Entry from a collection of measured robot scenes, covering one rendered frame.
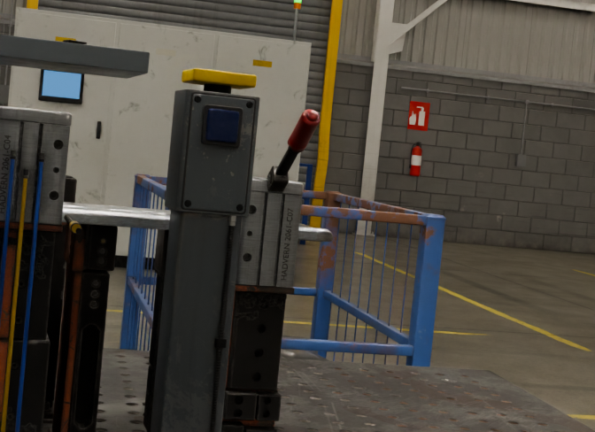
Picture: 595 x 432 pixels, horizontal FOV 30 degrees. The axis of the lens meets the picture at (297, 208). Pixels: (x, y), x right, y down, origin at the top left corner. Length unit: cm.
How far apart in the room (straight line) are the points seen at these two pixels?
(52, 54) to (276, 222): 36
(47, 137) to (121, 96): 796
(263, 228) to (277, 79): 809
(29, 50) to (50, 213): 25
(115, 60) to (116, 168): 815
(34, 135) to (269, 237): 27
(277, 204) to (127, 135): 793
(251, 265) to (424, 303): 206
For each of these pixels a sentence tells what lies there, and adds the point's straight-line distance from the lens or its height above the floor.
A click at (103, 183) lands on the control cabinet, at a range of 912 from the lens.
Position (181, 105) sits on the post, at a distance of 103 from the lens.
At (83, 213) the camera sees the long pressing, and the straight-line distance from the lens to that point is 128.
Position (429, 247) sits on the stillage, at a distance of 322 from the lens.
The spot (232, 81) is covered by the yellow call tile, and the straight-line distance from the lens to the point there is 102.
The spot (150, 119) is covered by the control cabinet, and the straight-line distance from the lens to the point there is 913.
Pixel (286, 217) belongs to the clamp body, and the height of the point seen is 102.
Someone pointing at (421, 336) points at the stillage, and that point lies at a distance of 325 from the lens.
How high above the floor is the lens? 109
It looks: 3 degrees down
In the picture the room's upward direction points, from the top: 6 degrees clockwise
